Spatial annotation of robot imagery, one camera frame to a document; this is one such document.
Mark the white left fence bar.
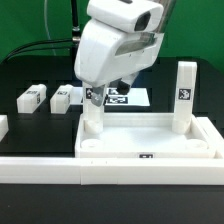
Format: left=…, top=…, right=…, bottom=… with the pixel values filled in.
left=0, top=115, right=9, bottom=141

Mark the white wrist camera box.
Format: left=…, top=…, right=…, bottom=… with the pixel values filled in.
left=87, top=0, right=164, bottom=33

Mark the black cable connector post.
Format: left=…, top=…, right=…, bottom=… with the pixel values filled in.
left=70, top=0, right=81, bottom=59

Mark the fiducial marker sheet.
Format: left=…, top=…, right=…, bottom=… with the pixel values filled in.
left=71, top=87, right=150, bottom=106

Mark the white fence bar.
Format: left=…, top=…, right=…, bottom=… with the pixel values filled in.
left=0, top=157, right=224, bottom=185
left=197, top=117, right=224, bottom=159
left=0, top=115, right=9, bottom=141

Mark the white front fence bar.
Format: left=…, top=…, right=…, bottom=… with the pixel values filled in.
left=0, top=157, right=224, bottom=185

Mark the black cable bundle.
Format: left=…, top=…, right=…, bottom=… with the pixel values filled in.
left=2, top=37, right=83, bottom=64

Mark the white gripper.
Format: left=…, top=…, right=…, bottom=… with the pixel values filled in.
left=74, top=19, right=164, bottom=107

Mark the white desk top tray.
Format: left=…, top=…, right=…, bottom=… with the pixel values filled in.
left=75, top=113, right=216, bottom=159

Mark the white right fence bar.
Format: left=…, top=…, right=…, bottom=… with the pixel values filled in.
left=197, top=117, right=224, bottom=159

